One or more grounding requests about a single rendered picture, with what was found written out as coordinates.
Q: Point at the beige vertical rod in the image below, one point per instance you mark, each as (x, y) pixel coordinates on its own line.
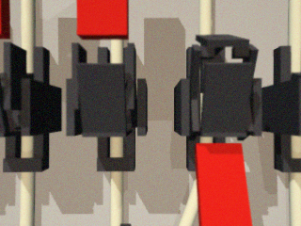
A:
(205, 27)
(116, 186)
(294, 39)
(27, 209)

